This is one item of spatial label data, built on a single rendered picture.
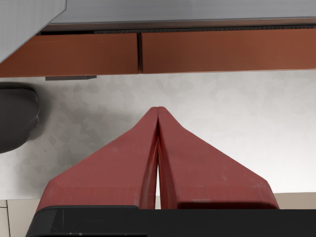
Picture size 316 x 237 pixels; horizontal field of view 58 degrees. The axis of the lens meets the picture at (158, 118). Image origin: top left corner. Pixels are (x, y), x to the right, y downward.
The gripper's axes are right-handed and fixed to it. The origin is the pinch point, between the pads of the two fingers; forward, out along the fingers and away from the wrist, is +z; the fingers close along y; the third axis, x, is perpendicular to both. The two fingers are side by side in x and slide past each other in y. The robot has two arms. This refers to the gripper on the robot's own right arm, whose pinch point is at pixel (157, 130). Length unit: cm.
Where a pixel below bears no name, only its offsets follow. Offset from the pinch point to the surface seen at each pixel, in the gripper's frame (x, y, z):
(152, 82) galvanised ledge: 13.1, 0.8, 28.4
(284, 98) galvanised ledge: 15.3, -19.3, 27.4
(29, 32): 0.4, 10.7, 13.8
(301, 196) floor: 89, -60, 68
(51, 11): -1.0, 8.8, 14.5
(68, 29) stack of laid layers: 1.3, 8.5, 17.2
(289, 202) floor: 91, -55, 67
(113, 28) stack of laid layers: 1.3, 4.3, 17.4
